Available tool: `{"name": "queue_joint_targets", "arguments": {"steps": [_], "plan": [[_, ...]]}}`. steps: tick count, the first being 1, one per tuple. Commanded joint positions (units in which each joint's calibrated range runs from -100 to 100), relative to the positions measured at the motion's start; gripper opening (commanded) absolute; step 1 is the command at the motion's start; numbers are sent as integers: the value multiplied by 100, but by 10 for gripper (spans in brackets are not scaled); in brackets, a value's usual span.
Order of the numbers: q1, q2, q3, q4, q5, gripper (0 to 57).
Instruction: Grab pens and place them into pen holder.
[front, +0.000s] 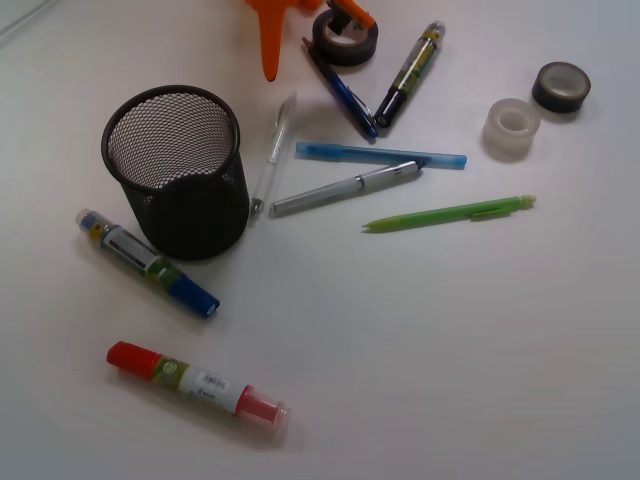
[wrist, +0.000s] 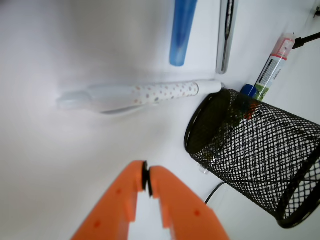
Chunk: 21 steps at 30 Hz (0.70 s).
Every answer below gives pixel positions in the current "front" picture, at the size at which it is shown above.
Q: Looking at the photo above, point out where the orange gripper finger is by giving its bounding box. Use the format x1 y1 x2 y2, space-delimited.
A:
246 0 299 82
327 0 375 31

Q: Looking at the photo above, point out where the dark blue pen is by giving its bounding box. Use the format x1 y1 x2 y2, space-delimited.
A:
302 37 378 139

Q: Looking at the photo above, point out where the clear white pen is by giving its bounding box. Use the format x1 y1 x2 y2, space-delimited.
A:
248 93 297 226

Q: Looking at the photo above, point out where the light blue pen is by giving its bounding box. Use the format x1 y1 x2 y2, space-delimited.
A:
296 142 467 170

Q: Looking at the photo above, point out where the silver white pen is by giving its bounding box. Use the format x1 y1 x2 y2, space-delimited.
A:
269 160 426 218

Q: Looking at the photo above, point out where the green mechanical pencil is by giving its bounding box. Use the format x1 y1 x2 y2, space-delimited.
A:
363 195 536 233

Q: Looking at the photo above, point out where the black mesh pen holder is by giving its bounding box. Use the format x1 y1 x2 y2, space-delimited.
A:
101 85 249 261

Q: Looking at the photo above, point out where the dark tape roll near gripper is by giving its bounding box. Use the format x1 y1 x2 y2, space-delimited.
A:
312 7 379 67

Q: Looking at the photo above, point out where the black cap marker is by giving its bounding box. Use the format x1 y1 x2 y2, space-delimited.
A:
374 21 446 128

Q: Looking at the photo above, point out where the clear tape roll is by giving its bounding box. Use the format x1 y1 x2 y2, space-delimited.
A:
481 98 541 162

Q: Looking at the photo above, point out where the dark tape roll right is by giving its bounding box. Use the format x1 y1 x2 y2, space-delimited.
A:
531 62 591 114

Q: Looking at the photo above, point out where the blue cap marker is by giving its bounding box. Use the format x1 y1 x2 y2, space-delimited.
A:
76 209 220 319

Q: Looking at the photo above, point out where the red cap marker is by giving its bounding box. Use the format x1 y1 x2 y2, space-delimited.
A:
106 341 290 437

